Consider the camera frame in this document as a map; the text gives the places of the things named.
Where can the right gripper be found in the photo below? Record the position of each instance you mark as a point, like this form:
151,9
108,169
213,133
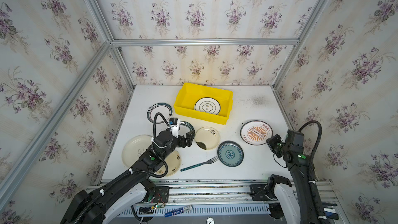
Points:
276,144

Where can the orange sunburst plate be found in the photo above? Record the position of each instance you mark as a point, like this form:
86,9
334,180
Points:
256,132

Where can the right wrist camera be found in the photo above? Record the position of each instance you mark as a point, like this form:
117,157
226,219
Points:
295,138

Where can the green-handled fork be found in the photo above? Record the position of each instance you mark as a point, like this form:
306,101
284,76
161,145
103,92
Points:
210,161

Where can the cream floral plate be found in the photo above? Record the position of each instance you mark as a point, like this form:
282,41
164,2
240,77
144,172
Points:
174,162

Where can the white plate black outline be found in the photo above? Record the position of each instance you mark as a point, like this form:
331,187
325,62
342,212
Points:
208,105

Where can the teal patterned plate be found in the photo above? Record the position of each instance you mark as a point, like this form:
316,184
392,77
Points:
230,154

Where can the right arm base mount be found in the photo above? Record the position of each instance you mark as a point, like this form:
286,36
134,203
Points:
260,192

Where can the plain cream plate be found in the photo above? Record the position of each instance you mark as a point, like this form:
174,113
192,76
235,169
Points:
134,148

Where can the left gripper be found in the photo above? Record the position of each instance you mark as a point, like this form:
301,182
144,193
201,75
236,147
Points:
187,140

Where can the blue marker pen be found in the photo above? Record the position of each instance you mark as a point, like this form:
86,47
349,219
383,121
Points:
179,211

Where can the cream plate with dark leaf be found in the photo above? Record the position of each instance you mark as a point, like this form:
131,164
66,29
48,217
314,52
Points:
207,138

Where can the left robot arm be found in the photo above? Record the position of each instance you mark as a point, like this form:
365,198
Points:
103,204

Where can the green-rimmed plate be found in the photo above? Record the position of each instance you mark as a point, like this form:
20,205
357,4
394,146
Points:
165,109

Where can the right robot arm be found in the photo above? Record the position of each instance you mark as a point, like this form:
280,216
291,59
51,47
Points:
304,207

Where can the yellow plastic bin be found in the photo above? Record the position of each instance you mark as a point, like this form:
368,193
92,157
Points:
189,94

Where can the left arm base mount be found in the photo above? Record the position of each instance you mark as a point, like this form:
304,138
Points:
157,198

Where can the green text-rimmed white plate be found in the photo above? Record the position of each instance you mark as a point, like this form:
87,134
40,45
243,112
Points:
186,128

